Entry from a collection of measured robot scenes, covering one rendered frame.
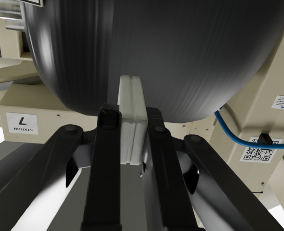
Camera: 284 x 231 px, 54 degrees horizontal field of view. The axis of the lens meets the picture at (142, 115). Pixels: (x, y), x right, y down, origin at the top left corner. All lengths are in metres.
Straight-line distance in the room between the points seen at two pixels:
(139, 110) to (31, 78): 0.87
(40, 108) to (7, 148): 2.37
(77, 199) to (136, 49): 2.94
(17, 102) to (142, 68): 0.68
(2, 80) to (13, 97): 0.11
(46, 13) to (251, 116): 0.45
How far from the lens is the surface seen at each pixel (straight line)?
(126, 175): 3.41
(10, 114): 0.95
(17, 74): 1.04
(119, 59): 0.29
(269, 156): 0.71
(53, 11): 0.28
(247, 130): 0.64
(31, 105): 0.92
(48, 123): 0.93
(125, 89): 0.18
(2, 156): 3.18
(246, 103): 0.62
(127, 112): 0.15
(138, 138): 0.15
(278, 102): 0.62
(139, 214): 3.10
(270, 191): 1.38
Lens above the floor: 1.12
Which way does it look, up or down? 35 degrees up
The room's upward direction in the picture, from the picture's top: 170 degrees counter-clockwise
